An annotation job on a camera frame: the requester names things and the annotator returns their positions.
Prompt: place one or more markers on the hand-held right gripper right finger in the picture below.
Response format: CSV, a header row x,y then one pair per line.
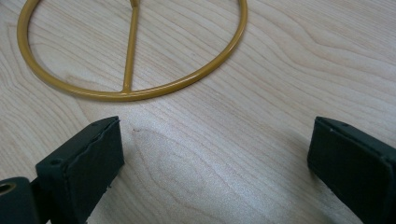
x,y
353,163

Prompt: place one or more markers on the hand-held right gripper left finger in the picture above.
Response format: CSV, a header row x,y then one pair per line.
x,y
81,168

